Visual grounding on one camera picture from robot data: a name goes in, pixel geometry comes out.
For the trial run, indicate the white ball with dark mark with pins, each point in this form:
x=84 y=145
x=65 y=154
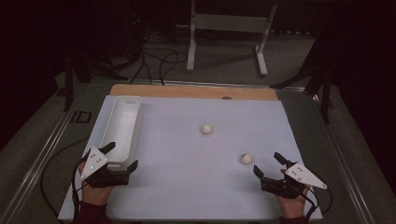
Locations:
x=246 y=159

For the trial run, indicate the black angled stand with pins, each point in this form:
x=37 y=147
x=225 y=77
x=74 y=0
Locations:
x=325 y=99

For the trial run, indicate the white plastic bin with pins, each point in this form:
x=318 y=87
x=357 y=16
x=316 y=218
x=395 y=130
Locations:
x=121 y=130

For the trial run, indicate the plain white ball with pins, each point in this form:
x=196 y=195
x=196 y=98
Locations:
x=206 y=129

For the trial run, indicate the person's left hand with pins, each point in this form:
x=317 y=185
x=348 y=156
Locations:
x=96 y=196

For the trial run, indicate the grey metal stand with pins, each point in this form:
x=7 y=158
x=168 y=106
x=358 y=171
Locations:
x=229 y=23

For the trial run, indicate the pale blue table mat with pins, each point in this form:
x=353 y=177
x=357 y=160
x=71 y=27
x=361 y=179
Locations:
x=186 y=174

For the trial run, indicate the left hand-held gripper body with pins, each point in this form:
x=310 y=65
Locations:
x=95 y=161

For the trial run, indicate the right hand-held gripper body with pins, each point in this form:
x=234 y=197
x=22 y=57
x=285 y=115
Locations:
x=303 y=177

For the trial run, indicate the person's right hand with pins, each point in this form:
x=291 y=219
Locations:
x=292 y=207

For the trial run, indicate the black tripod stand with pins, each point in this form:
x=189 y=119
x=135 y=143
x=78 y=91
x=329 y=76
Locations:
x=69 y=90

